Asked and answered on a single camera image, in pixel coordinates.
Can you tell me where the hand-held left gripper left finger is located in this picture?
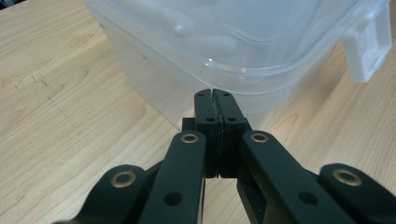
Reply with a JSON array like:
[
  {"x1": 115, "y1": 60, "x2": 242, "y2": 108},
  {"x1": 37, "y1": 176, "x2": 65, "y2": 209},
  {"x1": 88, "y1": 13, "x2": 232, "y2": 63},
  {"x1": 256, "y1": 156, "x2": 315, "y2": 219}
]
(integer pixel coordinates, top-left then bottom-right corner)
[{"x1": 181, "y1": 88, "x2": 220, "y2": 179}]

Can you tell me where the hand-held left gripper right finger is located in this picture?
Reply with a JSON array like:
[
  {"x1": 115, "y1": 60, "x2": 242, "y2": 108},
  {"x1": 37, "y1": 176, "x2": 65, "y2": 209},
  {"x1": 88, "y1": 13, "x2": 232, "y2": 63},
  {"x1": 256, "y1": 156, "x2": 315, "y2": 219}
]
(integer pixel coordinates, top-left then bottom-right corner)
[{"x1": 212, "y1": 89, "x2": 253, "y2": 179}]

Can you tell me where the clear plastic storage box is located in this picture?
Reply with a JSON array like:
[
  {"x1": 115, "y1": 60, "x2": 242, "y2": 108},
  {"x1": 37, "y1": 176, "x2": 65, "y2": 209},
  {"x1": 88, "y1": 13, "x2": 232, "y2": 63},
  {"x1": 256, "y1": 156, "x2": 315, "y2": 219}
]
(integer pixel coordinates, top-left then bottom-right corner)
[{"x1": 82, "y1": 0, "x2": 394, "y2": 133}]

